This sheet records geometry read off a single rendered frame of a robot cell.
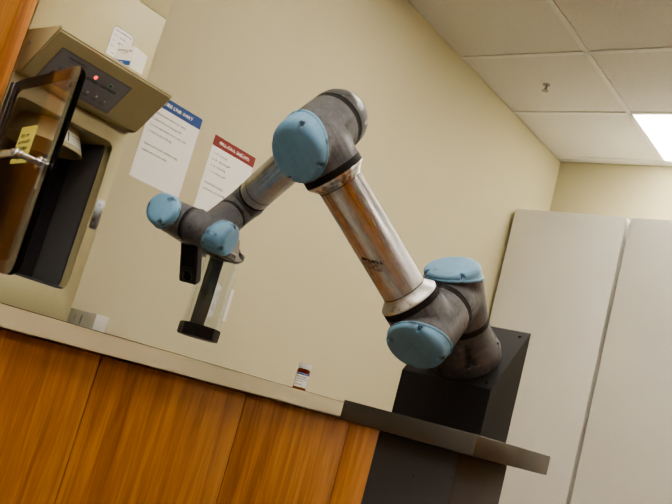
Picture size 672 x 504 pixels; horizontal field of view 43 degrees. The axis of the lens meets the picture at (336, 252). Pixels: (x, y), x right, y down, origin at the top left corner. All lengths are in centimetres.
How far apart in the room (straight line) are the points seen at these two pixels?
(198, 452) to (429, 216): 221
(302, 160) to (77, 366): 61
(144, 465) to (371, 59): 213
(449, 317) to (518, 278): 293
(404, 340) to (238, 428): 63
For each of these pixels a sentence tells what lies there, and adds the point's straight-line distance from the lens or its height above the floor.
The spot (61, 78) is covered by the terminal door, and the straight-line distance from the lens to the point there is 170.
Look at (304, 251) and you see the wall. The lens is 324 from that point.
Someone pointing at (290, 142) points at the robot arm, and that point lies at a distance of 150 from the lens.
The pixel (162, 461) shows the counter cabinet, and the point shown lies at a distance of 194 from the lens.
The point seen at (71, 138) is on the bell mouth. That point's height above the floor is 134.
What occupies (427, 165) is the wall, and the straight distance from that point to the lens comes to 390.
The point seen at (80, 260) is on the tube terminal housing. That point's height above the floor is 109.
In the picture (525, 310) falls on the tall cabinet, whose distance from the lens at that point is 446.
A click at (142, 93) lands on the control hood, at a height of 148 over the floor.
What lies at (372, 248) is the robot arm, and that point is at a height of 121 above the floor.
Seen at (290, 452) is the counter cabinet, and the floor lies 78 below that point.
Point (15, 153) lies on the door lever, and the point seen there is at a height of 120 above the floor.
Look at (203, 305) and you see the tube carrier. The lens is 207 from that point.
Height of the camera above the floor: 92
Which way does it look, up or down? 10 degrees up
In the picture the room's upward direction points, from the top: 15 degrees clockwise
